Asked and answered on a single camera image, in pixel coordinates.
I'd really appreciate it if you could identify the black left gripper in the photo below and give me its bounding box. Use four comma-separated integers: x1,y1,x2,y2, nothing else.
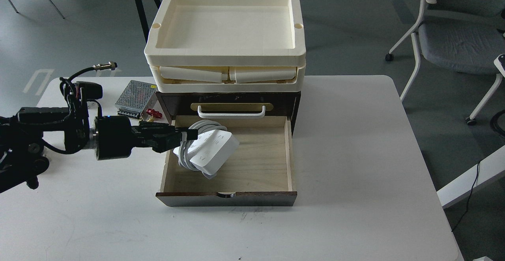
94,116,198,160

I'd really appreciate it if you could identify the white power strip with cable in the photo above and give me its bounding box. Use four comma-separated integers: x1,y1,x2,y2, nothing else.
173,120,239,179

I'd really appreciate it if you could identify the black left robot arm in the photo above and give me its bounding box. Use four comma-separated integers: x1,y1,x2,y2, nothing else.
0,62,198,192

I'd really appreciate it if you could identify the metal mesh power supply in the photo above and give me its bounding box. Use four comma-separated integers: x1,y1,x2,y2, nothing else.
115,80,157,121

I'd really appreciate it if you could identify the open wooden drawer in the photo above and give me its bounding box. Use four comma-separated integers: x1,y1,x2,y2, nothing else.
156,116,297,207

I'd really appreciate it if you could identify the cream plastic tray stack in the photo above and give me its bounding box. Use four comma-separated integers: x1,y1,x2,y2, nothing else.
144,0,306,93

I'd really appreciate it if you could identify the grey office chair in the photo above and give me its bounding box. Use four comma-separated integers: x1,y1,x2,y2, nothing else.
385,0,505,126

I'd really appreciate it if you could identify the brass valve red handle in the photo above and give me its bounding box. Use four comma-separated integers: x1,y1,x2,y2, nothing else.
146,108,163,121

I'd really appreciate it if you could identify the white drawer handle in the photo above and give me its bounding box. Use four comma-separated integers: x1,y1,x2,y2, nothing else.
197,104,266,119

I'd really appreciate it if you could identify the black corrugated cable hose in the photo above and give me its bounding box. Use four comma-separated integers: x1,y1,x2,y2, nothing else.
490,109,505,138

